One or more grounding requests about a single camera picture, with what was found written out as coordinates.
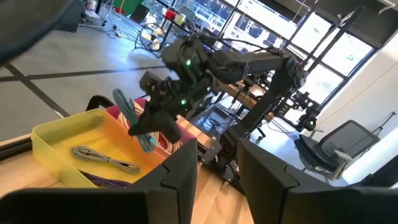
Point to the black aluminium table frame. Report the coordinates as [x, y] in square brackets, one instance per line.
[12, 149]

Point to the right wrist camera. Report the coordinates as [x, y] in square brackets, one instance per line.
[149, 82]

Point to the red cup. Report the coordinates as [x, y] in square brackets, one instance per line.
[170, 14]

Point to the black arched bracket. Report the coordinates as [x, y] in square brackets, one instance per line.
[98, 98]

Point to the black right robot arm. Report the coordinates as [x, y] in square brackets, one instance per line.
[248, 62]

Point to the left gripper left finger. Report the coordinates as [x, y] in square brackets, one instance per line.
[93, 208]

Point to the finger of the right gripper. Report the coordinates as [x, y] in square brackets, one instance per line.
[171, 127]
[149, 123]

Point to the red plastic bin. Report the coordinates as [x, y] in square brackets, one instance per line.
[111, 112]

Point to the black camera on stand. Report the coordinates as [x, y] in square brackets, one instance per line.
[308, 119]

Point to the white cup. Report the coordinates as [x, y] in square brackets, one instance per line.
[180, 19]

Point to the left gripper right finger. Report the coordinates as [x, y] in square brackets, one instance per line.
[311, 205]

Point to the black tripod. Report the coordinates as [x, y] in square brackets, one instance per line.
[385, 124]

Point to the grey mesh office chair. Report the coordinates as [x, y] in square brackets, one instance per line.
[351, 137]

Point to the yellow plastic bin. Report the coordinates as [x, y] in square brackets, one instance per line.
[102, 137]

